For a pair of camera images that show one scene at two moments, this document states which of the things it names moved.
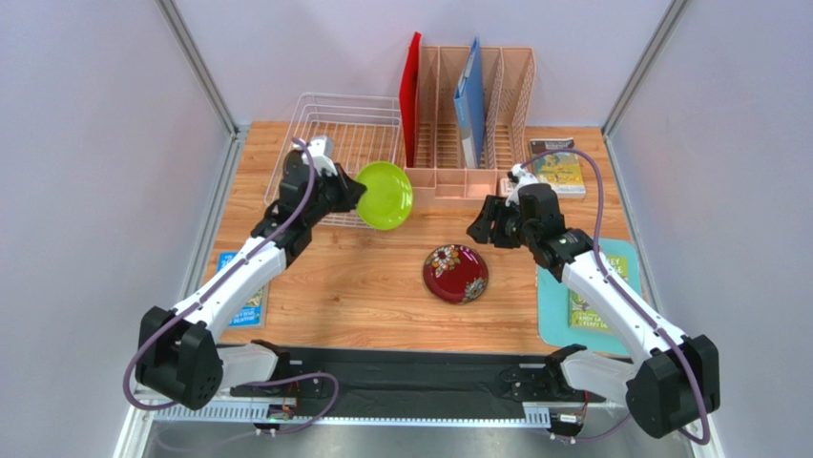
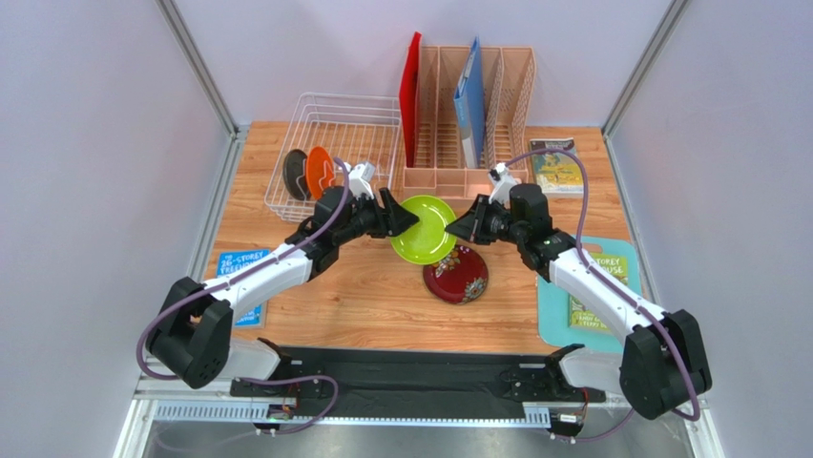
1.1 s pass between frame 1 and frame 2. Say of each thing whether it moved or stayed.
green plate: moved
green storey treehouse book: stayed
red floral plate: stayed
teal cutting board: stayed
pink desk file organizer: stayed
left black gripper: moved
